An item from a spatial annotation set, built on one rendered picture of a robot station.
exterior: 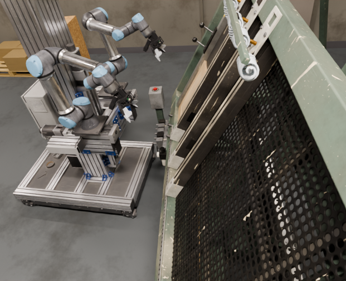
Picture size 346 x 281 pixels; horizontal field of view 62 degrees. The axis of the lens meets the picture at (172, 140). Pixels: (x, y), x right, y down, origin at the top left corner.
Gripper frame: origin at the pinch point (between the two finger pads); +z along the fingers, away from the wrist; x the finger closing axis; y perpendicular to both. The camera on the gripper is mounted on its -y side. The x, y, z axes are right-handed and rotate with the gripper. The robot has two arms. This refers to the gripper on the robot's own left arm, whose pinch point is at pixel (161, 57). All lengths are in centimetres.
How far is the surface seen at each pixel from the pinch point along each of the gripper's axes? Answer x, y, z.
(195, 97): -41, 25, 22
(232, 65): -65, 65, 2
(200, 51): 26.9, 18.1, 19.3
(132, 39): 283, -183, 29
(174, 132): -45, -4, 40
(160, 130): -18, -33, 49
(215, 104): -67, 46, 18
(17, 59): 193, -341, -65
